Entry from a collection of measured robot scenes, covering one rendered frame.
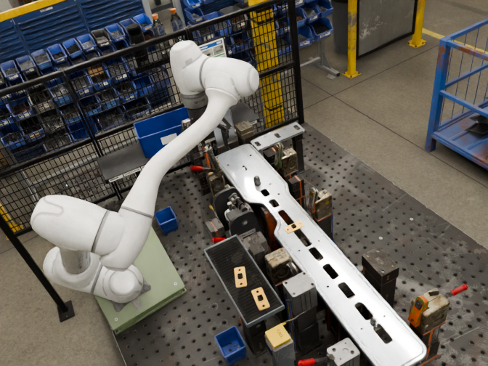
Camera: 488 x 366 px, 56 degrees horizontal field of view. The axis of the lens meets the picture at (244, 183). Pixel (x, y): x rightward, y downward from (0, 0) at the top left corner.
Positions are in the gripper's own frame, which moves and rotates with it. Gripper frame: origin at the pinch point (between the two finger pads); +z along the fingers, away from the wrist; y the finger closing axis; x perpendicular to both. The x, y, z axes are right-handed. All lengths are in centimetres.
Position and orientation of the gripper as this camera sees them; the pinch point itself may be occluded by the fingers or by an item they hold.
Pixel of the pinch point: (209, 150)
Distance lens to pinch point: 167.4
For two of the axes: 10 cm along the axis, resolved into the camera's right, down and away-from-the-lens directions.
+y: 8.9, -3.9, 2.3
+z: 1.5, 7.4, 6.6
